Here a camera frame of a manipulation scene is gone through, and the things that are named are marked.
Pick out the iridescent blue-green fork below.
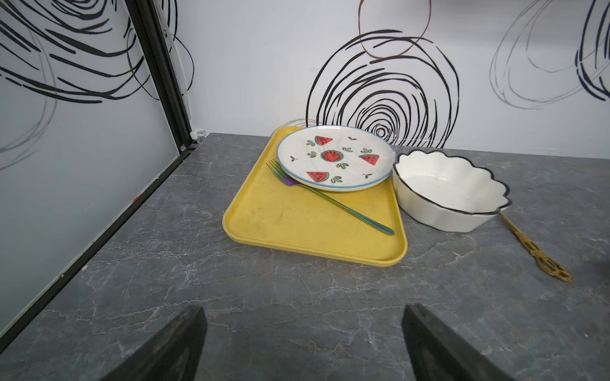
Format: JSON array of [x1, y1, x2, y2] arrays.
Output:
[[266, 160, 395, 236]]

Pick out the gold ornate fork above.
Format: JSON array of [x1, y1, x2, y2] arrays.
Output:
[[500, 213, 573, 283]]

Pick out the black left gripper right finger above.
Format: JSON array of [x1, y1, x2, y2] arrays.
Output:
[[401, 304, 513, 381]]

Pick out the white scalloped bowl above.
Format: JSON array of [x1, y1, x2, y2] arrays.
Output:
[[392, 149, 512, 233]]

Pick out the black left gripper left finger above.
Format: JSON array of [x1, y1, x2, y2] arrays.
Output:
[[103, 305, 207, 380]]

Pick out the black vertical frame post left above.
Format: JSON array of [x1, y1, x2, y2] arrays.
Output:
[[125, 0, 194, 152]]

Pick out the watermelon pattern plate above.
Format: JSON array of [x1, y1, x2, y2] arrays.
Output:
[[276, 126, 396, 192]]

